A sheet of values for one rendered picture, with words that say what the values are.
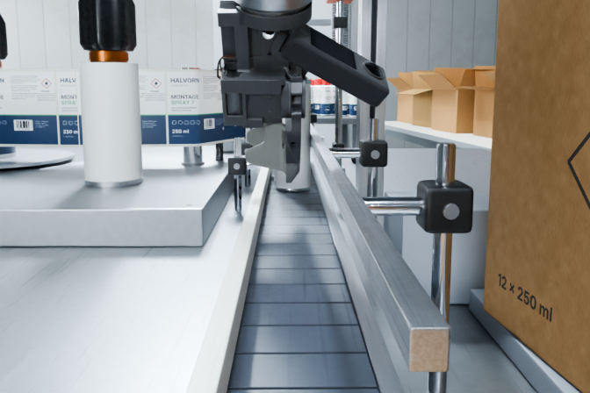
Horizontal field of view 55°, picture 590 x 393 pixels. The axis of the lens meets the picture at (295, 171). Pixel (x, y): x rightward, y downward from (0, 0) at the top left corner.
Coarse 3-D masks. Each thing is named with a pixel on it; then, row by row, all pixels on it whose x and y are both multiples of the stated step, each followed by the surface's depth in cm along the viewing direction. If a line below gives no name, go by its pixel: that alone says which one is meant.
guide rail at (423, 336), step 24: (312, 144) 79; (336, 168) 48; (336, 192) 40; (360, 216) 30; (360, 240) 27; (384, 240) 25; (384, 264) 22; (384, 288) 20; (408, 288) 19; (384, 312) 20; (408, 312) 17; (432, 312) 17; (408, 336) 16; (432, 336) 16; (408, 360) 16; (432, 360) 16
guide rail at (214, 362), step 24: (264, 168) 82; (264, 192) 67; (240, 240) 43; (240, 264) 37; (240, 288) 33; (216, 312) 29; (240, 312) 32; (216, 336) 26; (216, 360) 24; (192, 384) 22; (216, 384) 22
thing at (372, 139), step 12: (372, 120) 65; (372, 132) 65; (360, 144) 65; (372, 144) 64; (384, 144) 64; (336, 156) 65; (348, 156) 65; (360, 156) 65; (372, 156) 64; (384, 156) 64; (372, 168) 65; (372, 180) 66; (372, 192) 66
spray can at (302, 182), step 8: (304, 120) 81; (304, 128) 81; (304, 136) 82; (304, 144) 82; (304, 152) 82; (304, 160) 82; (304, 168) 82; (280, 176) 83; (296, 176) 82; (304, 176) 82; (280, 184) 83; (288, 184) 82; (296, 184) 82; (304, 184) 83
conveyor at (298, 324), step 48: (288, 192) 82; (288, 240) 56; (288, 288) 43; (336, 288) 43; (240, 336) 34; (288, 336) 34; (336, 336) 34; (240, 384) 29; (288, 384) 29; (336, 384) 29
